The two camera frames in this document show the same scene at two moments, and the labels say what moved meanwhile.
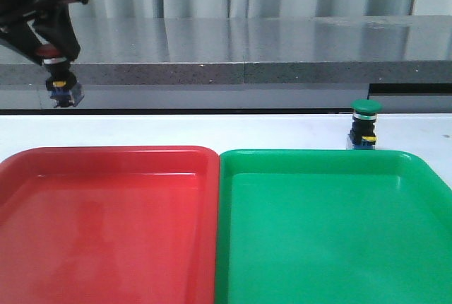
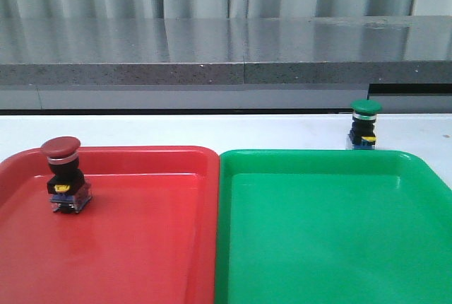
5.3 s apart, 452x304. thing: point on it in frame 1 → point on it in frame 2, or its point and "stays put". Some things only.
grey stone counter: (251, 63) stays put
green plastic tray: (331, 226) stays put
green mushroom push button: (362, 133) stays put
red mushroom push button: (65, 88) → (68, 187)
